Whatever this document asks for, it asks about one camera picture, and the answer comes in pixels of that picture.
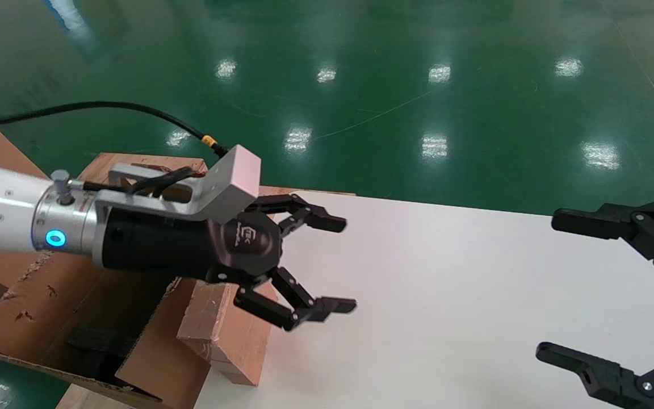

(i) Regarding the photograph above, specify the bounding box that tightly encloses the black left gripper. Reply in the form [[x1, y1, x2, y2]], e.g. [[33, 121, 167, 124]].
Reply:
[[100, 193, 357, 332]]

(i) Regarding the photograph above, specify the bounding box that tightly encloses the small taped cardboard box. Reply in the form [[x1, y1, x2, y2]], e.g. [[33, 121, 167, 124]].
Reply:
[[178, 281, 278, 387]]

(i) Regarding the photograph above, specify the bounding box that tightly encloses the big open cardboard box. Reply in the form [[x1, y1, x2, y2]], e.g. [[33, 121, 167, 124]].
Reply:
[[0, 164, 217, 409]]

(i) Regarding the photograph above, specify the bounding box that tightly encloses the black foam insert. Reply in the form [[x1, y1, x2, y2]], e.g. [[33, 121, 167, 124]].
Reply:
[[66, 324, 140, 381]]

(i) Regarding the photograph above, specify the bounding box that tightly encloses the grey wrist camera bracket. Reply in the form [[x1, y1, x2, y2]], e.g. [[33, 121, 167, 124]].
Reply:
[[97, 145, 261, 223]]

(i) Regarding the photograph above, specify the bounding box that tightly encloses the short black cable loop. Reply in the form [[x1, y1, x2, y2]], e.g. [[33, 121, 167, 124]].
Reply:
[[82, 166, 204, 197]]

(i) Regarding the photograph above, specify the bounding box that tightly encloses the long black cable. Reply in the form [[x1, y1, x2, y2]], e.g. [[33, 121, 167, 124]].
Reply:
[[0, 101, 231, 158]]

